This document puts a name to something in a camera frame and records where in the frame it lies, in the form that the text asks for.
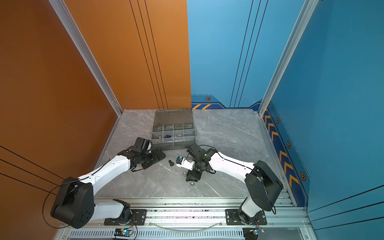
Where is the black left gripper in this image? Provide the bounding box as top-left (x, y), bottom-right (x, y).
top-left (141, 147), bottom-right (167, 169)

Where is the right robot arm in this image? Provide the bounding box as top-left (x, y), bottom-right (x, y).
top-left (177, 144), bottom-right (284, 225)

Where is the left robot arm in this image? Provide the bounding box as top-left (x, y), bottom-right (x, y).
top-left (50, 138), bottom-right (166, 229)

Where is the grey plastic organizer box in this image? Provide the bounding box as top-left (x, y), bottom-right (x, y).
top-left (151, 109), bottom-right (195, 151)

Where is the circuit board right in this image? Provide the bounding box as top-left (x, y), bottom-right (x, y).
top-left (243, 227), bottom-right (265, 240)

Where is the green circuit board left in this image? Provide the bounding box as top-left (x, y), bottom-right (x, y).
top-left (113, 228), bottom-right (135, 240)

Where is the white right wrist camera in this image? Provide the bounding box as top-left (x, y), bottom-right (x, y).
top-left (176, 157), bottom-right (195, 171)

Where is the white cable on rail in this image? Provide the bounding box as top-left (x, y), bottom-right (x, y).
top-left (148, 221), bottom-right (224, 232)

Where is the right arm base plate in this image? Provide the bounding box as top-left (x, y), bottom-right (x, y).
top-left (225, 209), bottom-right (268, 226)

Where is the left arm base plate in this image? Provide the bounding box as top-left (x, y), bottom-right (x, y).
top-left (104, 209), bottom-right (147, 227)

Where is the aluminium front rail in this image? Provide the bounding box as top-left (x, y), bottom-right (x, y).
top-left (53, 197), bottom-right (319, 240)

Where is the aluminium right table edge rail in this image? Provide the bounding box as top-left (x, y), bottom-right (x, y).
top-left (256, 114), bottom-right (297, 207)

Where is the aluminium left corner post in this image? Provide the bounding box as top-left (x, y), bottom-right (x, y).
top-left (49, 0), bottom-right (123, 118)

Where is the aluminium corner post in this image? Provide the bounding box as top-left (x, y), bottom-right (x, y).
top-left (49, 0), bottom-right (123, 118)
top-left (258, 0), bottom-right (319, 117)

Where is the aluminium right corner post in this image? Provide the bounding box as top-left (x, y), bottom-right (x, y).
top-left (258, 0), bottom-right (319, 117)

